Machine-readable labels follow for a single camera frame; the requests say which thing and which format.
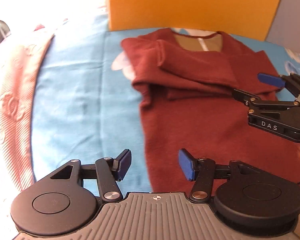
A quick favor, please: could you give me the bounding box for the orange headboard panel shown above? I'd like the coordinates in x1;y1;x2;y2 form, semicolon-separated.
106;0;280;41

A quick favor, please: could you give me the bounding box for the light blue bed sheet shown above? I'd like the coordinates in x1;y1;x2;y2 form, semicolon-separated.
31;16;300;192

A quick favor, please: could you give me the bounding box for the pink embroidered blanket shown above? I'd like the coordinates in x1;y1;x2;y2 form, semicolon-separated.
0;24;55;192

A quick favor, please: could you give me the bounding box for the dark red knit sweater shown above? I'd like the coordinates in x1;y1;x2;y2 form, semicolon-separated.
121;28;300;192

